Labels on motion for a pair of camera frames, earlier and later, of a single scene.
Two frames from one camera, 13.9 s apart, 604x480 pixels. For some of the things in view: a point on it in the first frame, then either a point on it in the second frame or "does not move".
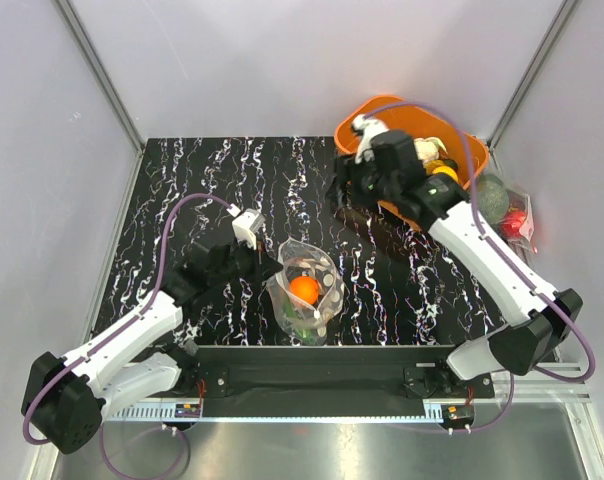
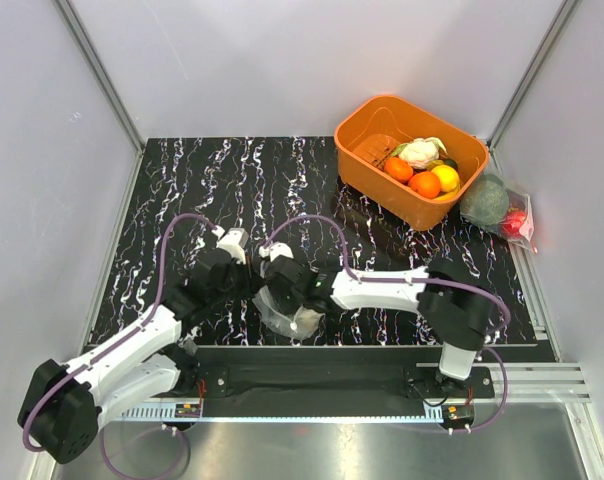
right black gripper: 346,170 -> 276,293
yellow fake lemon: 447,170 does not move
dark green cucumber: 451,163 does not move
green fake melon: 492,197 does not move
